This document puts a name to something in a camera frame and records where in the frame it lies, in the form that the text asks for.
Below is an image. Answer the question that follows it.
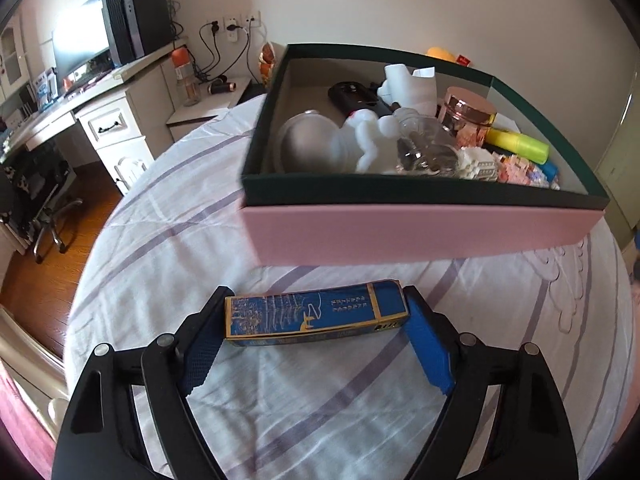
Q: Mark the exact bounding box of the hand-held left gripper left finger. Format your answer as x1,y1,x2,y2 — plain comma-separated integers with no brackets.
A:
52,285,236,480

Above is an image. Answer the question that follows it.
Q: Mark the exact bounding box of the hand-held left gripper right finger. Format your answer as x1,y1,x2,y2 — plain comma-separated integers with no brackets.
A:
402,285,581,480

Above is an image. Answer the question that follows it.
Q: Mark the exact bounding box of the blue gold box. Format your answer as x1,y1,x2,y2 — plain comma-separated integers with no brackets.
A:
224,280,412,348

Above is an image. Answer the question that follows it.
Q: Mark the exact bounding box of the pink box with green rim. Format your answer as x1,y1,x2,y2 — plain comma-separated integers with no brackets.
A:
241,43,610,267

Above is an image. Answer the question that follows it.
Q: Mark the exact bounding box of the white building block model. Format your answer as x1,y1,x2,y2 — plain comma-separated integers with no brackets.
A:
457,146,500,181

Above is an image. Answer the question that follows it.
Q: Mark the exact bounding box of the pink building block toy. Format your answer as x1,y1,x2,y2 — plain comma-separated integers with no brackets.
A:
496,154,561,190

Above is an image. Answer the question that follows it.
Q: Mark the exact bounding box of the clear glass bottle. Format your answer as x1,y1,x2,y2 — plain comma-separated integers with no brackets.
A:
397,115,458,177

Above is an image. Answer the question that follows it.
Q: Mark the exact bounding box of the yellow highlighter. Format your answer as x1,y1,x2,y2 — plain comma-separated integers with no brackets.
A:
486,127,551,163

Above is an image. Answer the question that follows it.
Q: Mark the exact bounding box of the white bear figurine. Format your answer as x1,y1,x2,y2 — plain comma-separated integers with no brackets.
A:
345,110,401,175

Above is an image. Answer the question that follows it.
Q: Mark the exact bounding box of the silver ball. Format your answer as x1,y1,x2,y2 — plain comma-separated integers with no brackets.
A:
279,110,351,173

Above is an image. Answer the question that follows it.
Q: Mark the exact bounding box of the rose gold jar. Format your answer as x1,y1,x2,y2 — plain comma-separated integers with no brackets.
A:
440,86,498,147

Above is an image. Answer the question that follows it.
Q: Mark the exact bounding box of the white charger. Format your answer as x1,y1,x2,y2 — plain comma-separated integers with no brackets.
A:
377,63,438,111

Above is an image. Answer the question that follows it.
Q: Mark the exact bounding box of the black remote control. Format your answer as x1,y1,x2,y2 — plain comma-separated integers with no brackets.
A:
327,81,396,113

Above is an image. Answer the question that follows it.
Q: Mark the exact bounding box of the striped white blanket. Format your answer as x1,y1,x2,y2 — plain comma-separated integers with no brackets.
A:
65,95,633,480

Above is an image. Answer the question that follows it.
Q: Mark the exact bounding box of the black office chair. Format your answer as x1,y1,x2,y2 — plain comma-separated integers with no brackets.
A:
0,137,85,263

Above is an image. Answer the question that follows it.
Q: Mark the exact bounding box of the white nightstand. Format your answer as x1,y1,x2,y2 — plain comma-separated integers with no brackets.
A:
165,77,266,143

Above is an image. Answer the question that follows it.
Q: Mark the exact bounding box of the white desk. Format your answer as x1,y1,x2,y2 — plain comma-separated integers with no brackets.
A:
0,35,191,196

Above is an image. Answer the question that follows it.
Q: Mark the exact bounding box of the water bottle with orange cap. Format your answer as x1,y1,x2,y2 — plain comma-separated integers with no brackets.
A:
171,47,202,107

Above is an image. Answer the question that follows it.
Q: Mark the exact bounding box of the orange patterned ornament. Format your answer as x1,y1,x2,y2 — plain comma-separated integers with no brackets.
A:
257,42,278,83

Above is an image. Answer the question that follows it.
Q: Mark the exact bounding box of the blue white box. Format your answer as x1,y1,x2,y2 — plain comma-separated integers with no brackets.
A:
32,69,56,106

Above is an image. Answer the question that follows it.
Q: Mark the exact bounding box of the black computer monitor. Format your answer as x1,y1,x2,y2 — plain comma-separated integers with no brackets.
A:
51,0,112,78

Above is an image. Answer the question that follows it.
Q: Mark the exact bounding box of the black computer tower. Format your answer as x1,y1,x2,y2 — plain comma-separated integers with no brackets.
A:
102,0,173,66

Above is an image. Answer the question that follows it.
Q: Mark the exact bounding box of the white glass-door cabinet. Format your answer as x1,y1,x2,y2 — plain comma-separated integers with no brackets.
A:
0,12,28,106

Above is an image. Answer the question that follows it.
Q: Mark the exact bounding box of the black power cable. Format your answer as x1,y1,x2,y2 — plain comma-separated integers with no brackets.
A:
215,25,251,81
197,22,221,81

